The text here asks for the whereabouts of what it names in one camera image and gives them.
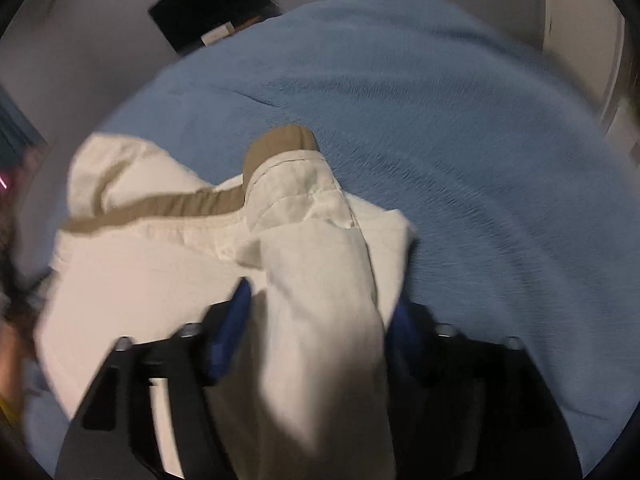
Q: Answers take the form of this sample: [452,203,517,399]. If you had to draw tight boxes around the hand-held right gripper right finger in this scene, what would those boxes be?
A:
[387,297,585,480]

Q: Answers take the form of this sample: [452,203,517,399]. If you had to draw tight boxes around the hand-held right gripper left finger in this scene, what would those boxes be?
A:
[55,276,255,480]

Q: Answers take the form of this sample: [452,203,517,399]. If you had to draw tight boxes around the cream pants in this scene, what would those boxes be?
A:
[35,125,421,480]

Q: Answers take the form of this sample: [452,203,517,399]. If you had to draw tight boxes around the blue blanket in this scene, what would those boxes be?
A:
[25,0,631,471]

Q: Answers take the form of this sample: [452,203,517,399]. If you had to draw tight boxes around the white power strip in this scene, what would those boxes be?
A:
[200,21,237,47]

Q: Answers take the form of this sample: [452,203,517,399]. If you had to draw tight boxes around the black flat screen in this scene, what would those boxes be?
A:
[148,0,281,56]

